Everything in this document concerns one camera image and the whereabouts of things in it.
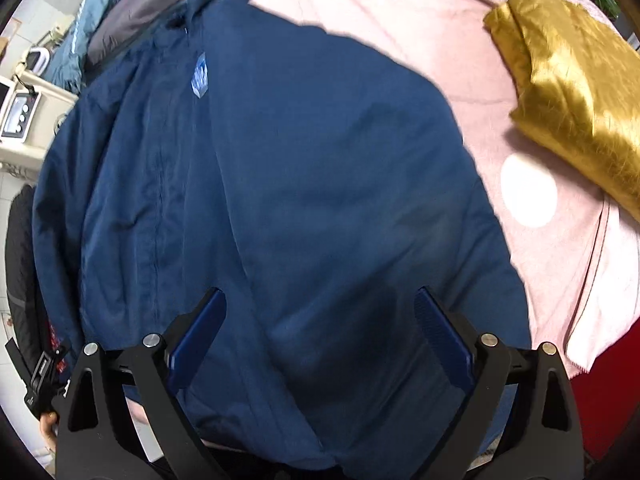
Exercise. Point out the person's left hand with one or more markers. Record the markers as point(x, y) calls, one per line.
point(47, 425)

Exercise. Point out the navy blue padded jacket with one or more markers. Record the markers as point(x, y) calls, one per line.
point(319, 185)

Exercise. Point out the pink polka dot bedsheet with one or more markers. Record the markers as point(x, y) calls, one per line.
point(575, 249)

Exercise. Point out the golden yellow satin garment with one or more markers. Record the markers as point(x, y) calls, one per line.
point(578, 89)

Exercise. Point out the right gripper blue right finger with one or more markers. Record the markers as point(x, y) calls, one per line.
point(479, 370)

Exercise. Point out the black jacket hanging bedside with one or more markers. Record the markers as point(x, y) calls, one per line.
point(29, 316)

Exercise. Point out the white washing machine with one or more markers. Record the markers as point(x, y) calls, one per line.
point(32, 111)

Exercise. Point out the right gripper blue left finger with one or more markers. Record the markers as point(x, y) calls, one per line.
point(165, 364)

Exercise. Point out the grey blue bedding pile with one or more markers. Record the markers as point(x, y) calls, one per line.
point(100, 29)

